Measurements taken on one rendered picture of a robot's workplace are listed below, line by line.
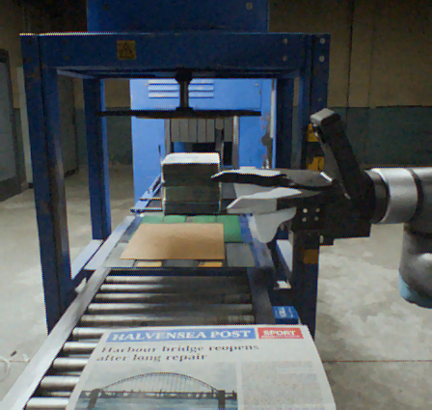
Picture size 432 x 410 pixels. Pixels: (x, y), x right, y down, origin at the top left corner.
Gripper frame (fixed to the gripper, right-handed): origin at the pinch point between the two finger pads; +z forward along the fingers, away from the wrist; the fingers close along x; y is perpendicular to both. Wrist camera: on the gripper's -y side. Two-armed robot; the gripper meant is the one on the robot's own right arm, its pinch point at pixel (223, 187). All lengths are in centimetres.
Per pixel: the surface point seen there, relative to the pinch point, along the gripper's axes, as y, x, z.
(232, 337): 19.8, -3.5, -1.1
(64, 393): 48, 19, 27
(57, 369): 48, 27, 30
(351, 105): 97, 761, -400
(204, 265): 55, 78, -9
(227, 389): 18.8, -13.4, 1.5
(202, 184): 50, 151, -18
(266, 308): 50, 45, -21
